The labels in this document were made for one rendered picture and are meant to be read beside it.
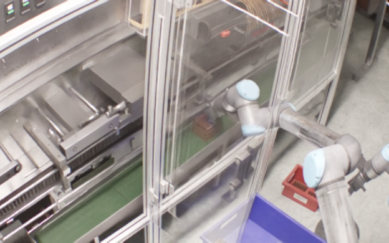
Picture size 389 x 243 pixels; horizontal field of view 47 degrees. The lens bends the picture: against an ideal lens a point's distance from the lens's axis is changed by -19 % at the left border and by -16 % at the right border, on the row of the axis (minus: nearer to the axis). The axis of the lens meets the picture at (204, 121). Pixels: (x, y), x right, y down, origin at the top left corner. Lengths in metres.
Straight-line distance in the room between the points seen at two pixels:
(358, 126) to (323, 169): 2.27
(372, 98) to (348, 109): 0.35
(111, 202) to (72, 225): 0.23
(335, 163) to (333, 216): 0.17
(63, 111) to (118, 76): 0.29
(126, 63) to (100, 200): 0.60
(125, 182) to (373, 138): 2.14
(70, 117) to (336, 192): 1.06
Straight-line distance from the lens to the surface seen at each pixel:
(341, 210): 1.59
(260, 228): 2.72
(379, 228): 3.23
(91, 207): 2.19
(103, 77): 2.14
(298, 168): 3.21
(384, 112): 4.11
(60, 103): 2.07
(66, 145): 1.86
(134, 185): 2.25
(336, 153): 1.62
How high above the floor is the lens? 2.40
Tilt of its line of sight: 43 degrees down
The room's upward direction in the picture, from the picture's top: 8 degrees clockwise
